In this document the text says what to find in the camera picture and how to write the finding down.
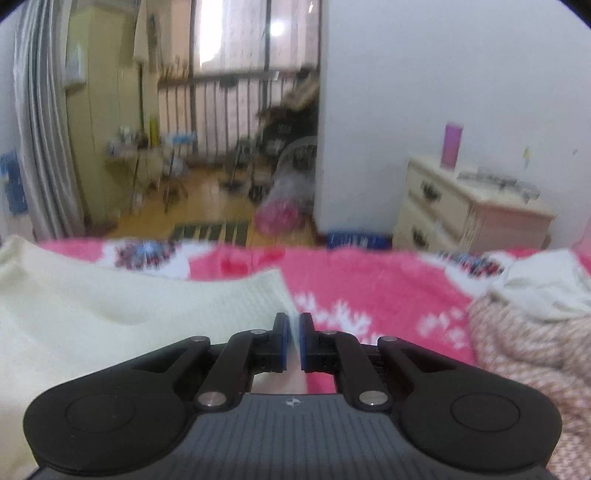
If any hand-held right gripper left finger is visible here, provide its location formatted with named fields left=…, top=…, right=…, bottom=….
left=129, top=312, right=293, bottom=411

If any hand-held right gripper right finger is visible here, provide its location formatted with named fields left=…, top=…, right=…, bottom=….
left=299, top=313, right=462, bottom=411

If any white knit sweater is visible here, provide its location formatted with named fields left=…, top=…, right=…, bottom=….
left=0, top=234, right=303, bottom=480

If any pink floral blanket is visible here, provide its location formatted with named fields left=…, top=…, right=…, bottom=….
left=37, top=237, right=591, bottom=398

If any blue plastic pack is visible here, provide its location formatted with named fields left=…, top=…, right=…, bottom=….
left=325, top=230, right=389, bottom=251

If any striped floor mat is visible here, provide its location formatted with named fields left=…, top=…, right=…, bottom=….
left=172, top=222, right=251, bottom=243

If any clear plastic bag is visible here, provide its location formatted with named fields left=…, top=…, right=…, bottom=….
left=255, top=175, right=315, bottom=235

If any wheelchair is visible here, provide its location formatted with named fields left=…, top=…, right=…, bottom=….
left=225, top=69, right=320, bottom=197

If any cream nightstand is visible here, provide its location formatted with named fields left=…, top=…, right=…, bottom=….
left=392, top=154, right=557, bottom=256

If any folding table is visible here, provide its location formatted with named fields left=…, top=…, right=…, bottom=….
left=104, top=137, right=191, bottom=214

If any pink checked cloth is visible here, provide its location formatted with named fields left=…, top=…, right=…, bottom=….
left=466, top=295, right=591, bottom=480

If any balcony railing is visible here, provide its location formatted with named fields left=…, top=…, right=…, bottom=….
left=157, top=68, right=319, bottom=164

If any purple cup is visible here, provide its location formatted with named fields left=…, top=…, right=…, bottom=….
left=440, top=122, right=464, bottom=169

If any white crumpled cloth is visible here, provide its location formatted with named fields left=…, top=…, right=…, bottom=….
left=488, top=248, right=591, bottom=324

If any pale yellow wardrobe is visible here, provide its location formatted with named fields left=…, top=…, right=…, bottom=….
left=65, top=8, right=151, bottom=228

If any blue water jug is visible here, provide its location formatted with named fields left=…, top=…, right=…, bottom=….
left=0, top=150, right=29, bottom=217

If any grey curtain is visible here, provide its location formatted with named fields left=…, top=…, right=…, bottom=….
left=13, top=0, right=89, bottom=241

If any black cable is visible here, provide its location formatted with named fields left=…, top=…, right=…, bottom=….
left=456, top=167, right=542, bottom=200

